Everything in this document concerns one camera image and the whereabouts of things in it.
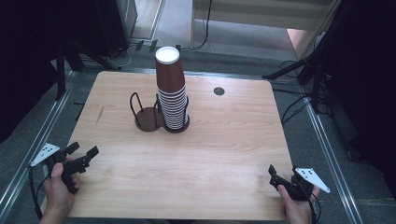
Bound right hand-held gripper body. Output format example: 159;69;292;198
269;167;332;202

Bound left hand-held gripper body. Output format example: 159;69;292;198
30;142;92;195

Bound black wire double cup holder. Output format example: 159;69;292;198
129;91;191;134

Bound stack of brown paper cups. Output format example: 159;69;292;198
157;84;190;131

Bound single brown ribbed paper cup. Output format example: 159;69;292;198
154;46;187;94

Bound person's right hand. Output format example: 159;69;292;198
277;184;321;224

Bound person's left hand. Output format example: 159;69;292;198
41;161;80;219

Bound black metal stand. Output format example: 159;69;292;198
262;0;356;115
55;40;123;102

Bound black power plugs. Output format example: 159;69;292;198
134;38;159;54

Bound dark cabinet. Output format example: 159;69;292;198
94;0;138;58

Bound white shelf unit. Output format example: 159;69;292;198
190;0;341;61

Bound aluminium floor rail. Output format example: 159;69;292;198
303;96;366;224
0;70;78;216

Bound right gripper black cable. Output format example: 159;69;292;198
306;190;322;224

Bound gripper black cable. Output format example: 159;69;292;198
28;166;50;220
306;190;322;224

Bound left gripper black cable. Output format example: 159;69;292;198
28;166;50;220

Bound black floor cables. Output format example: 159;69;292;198
278;60;331;126

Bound white floor cable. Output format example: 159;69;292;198
106;42;138;70

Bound black hanging cable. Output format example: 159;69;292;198
176;0;214;52

